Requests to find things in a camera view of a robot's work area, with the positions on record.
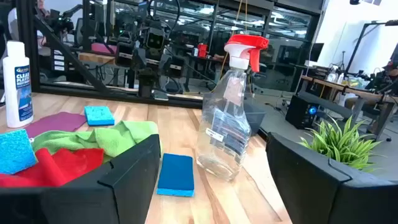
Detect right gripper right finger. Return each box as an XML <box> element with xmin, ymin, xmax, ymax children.
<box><xmin>266</xmin><ymin>132</ymin><xmax>398</xmax><ymax>224</ymax></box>

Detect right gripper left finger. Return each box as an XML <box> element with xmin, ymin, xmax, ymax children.
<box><xmin>0</xmin><ymin>134</ymin><xmax>162</xmax><ymax>224</ymax></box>

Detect red cloth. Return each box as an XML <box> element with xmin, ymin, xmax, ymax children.
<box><xmin>0</xmin><ymin>147</ymin><xmax>105</xmax><ymax>188</ymax></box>

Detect green microfibre cloth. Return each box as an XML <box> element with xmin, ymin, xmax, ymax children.
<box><xmin>30</xmin><ymin>120</ymin><xmax>160</xmax><ymax>162</ymax></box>

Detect blue scrub sponge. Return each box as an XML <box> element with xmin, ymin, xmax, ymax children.
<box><xmin>156</xmin><ymin>152</ymin><xmax>195</xmax><ymax>198</ymax></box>
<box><xmin>84</xmin><ymin>105</ymin><xmax>116</xmax><ymax>127</ymax></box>
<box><xmin>0</xmin><ymin>129</ymin><xmax>38</xmax><ymax>175</ymax></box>

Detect magenta cloth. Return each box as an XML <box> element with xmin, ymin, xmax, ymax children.
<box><xmin>24</xmin><ymin>111</ymin><xmax>88</xmax><ymax>138</ymax></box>

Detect clear spray bottle red trigger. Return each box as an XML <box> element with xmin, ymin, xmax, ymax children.
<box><xmin>195</xmin><ymin>34</ymin><xmax>270</xmax><ymax>182</ymax></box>

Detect white plastic restorer bottle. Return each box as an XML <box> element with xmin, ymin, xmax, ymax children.
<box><xmin>2</xmin><ymin>40</ymin><xmax>34</xmax><ymax>129</ymax></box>

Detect small potted green plant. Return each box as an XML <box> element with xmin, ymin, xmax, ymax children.
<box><xmin>298</xmin><ymin>116</ymin><xmax>383</xmax><ymax>172</ymax></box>

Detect black computer tower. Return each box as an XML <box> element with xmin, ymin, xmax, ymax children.
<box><xmin>285</xmin><ymin>95</ymin><xmax>320</xmax><ymax>130</ymax></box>

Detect wooden background desk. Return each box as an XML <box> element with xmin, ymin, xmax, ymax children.
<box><xmin>300</xmin><ymin>74</ymin><xmax>398</xmax><ymax>141</ymax></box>

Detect wooden background table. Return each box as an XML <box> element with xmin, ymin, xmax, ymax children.
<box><xmin>78</xmin><ymin>43</ymin><xmax>118</xmax><ymax>65</ymax></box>

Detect black metal stand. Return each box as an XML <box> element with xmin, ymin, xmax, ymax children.
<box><xmin>344</xmin><ymin>20</ymin><xmax>398</xmax><ymax>76</ymax></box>

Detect black aluminium table frame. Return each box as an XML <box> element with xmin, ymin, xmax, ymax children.
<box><xmin>15</xmin><ymin>0</ymin><xmax>205</xmax><ymax>110</ymax></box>

